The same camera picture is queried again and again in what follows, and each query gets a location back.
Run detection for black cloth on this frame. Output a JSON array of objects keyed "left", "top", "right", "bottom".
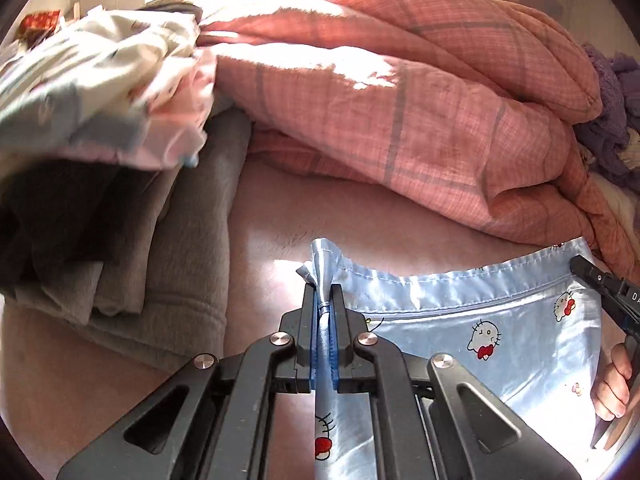
[{"left": 0, "top": 159, "right": 151, "bottom": 293}]

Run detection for purple fuzzy cloth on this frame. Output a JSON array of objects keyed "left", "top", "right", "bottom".
[{"left": 574, "top": 42, "right": 640, "bottom": 192}]

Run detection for light blue cat-print pants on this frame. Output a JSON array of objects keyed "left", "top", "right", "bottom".
[{"left": 296, "top": 236, "right": 621, "bottom": 480}]

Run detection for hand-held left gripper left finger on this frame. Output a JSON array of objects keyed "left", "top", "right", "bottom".
[{"left": 56, "top": 284, "right": 319, "bottom": 480}]

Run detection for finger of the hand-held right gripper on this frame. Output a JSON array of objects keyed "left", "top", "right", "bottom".
[{"left": 570, "top": 255, "right": 623, "bottom": 333}]

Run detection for grey fleece garment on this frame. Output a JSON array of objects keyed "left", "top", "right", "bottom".
[{"left": 10, "top": 109, "right": 253, "bottom": 372}]

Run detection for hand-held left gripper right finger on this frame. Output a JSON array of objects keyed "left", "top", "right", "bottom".
[{"left": 331, "top": 284, "right": 587, "bottom": 480}]

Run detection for light pink cloth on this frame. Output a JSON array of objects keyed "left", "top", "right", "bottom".
[{"left": 115, "top": 47, "right": 218, "bottom": 171}]

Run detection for pink plaid quilt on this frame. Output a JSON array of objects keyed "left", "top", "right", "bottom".
[{"left": 197, "top": 0, "right": 618, "bottom": 273}]

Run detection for red box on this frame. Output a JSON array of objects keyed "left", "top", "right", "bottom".
[{"left": 19, "top": 10, "right": 64, "bottom": 37}]

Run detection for white blue printed cloth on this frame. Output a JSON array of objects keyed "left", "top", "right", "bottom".
[{"left": 0, "top": 7, "right": 203, "bottom": 161}]

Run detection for person's right hand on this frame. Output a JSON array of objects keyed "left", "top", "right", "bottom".
[{"left": 590, "top": 344, "right": 634, "bottom": 422}]

